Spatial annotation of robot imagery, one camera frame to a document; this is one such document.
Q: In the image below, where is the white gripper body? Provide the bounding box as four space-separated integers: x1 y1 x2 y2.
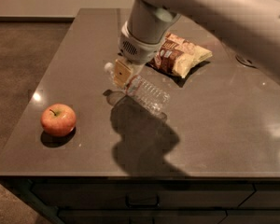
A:
119 22 161 65

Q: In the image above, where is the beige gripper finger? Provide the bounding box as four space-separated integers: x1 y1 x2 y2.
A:
114 58 133 89

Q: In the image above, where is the clear plastic water bottle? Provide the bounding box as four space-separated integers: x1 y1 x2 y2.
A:
104 63 170 117

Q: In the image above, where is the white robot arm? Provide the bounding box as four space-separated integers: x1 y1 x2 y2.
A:
115 0 280 87

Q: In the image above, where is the brown and yellow chip bag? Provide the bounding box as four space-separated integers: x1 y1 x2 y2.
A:
148 33 212 78

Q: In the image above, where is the red apple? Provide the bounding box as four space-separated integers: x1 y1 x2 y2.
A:
40 104 77 137

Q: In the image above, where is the dark cabinet drawer handle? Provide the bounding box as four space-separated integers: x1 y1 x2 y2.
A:
125 195 160 209

